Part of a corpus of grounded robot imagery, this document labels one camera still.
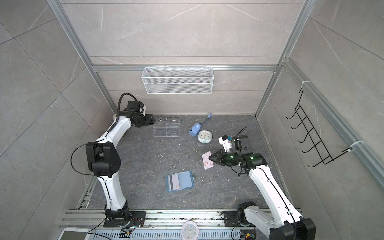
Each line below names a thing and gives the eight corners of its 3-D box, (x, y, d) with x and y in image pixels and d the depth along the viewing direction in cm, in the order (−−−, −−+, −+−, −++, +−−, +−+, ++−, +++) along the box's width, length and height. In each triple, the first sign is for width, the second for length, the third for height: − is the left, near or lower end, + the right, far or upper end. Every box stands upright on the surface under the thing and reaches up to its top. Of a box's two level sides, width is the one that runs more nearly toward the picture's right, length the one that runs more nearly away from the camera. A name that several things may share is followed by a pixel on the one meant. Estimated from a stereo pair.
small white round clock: (197, 143, 105) (197, 140, 103) (197, 132, 112) (197, 129, 109) (213, 143, 105) (213, 140, 103) (212, 132, 112) (212, 129, 109)
